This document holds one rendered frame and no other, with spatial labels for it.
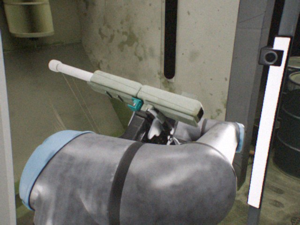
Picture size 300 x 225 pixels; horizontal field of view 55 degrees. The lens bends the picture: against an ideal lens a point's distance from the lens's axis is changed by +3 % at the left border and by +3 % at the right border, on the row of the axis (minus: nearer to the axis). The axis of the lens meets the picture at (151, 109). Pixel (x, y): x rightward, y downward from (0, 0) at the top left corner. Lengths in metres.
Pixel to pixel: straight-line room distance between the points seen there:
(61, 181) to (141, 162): 0.10
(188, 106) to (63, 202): 0.32
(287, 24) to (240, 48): 0.97
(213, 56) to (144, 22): 0.72
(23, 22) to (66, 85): 0.75
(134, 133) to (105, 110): 2.45
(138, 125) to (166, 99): 0.08
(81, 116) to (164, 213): 2.57
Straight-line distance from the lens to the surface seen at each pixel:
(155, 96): 0.61
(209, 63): 2.31
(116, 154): 0.34
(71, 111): 2.83
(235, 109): 2.32
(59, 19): 3.06
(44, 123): 2.67
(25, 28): 2.48
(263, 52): 1.24
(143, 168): 0.32
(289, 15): 1.25
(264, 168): 1.44
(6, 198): 1.49
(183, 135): 0.88
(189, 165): 0.34
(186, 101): 0.58
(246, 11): 2.16
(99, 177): 0.34
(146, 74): 2.68
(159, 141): 0.69
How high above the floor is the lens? 1.60
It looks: 23 degrees down
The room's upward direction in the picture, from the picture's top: straight up
